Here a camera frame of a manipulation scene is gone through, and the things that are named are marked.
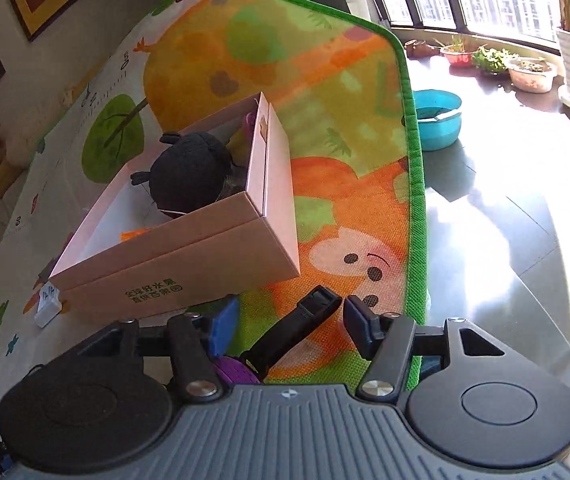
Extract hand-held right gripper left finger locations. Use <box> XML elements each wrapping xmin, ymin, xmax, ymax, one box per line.
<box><xmin>67</xmin><ymin>296</ymin><xmax>240</xmax><ymax>403</ymax></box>

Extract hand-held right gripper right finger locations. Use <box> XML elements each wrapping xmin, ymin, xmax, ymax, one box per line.
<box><xmin>342</xmin><ymin>296</ymin><xmax>511</xmax><ymax>403</ymax></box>

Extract black strap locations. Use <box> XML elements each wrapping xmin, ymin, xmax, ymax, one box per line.
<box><xmin>237</xmin><ymin>285</ymin><xmax>343</xmax><ymax>381</ymax></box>

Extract pink cardboard box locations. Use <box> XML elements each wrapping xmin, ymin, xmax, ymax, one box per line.
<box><xmin>49</xmin><ymin>91</ymin><xmax>302</xmax><ymax>326</ymax></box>

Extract orange plastic toy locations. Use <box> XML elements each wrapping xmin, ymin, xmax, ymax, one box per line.
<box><xmin>120</xmin><ymin>227</ymin><xmax>159</xmax><ymax>242</ymax></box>

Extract black plush toy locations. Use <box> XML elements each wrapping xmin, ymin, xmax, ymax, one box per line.
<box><xmin>131</xmin><ymin>131</ymin><xmax>248</xmax><ymax>221</ymax></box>

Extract yellow green toy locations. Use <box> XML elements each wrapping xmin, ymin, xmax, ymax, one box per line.
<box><xmin>227</xmin><ymin>129</ymin><xmax>252</xmax><ymax>167</ymax></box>

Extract translucent plant container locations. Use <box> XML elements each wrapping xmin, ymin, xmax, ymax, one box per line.
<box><xmin>508</xmin><ymin>56</ymin><xmax>557</xmax><ymax>94</ymax></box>

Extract purple dotted object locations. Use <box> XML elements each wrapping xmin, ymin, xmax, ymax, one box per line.
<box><xmin>214</xmin><ymin>355</ymin><xmax>262</xmax><ymax>386</ymax></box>

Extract colourful cartoon play mat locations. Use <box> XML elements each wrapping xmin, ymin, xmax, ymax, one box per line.
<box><xmin>0</xmin><ymin>0</ymin><xmax>428</xmax><ymax>421</ymax></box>

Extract blue plastic basin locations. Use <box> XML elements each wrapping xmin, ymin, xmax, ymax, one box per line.
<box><xmin>411</xmin><ymin>89</ymin><xmax>465</xmax><ymax>152</ymax></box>

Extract brown shoes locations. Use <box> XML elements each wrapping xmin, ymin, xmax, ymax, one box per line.
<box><xmin>404</xmin><ymin>38</ymin><xmax>439</xmax><ymax>59</ymax></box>

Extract green potted plant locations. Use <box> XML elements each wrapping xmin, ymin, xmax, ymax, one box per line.
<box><xmin>471</xmin><ymin>46</ymin><xmax>517</xmax><ymax>76</ymax></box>

